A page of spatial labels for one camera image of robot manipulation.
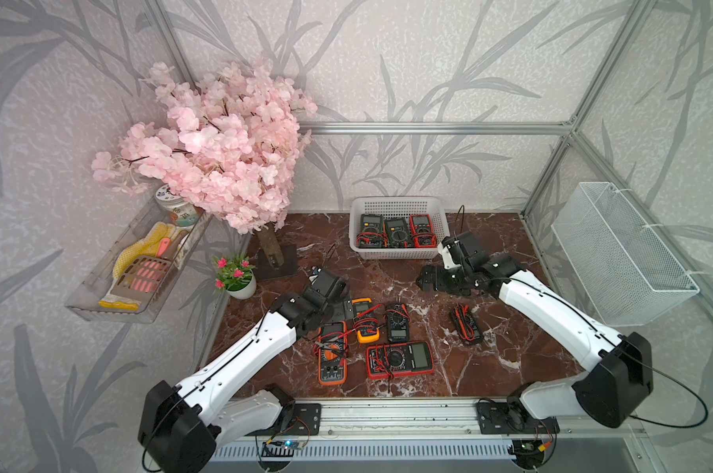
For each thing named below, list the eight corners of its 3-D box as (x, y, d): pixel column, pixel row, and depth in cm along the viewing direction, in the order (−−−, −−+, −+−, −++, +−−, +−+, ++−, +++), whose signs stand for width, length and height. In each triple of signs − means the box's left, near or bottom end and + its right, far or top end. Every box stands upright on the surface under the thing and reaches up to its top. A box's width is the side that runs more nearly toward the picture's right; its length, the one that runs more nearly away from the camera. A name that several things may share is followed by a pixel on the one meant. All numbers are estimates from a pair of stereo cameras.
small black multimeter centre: (387, 343, 88) (387, 338, 85) (386, 308, 95) (386, 303, 92) (410, 343, 88) (411, 338, 85) (407, 308, 95) (409, 303, 92)
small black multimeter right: (461, 345, 88) (465, 339, 84) (448, 312, 95) (451, 305, 91) (478, 341, 89) (483, 335, 85) (464, 309, 96) (468, 302, 92)
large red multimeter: (368, 380, 82) (367, 375, 78) (366, 351, 87) (365, 345, 83) (434, 373, 83) (436, 369, 79) (428, 345, 88) (430, 340, 85)
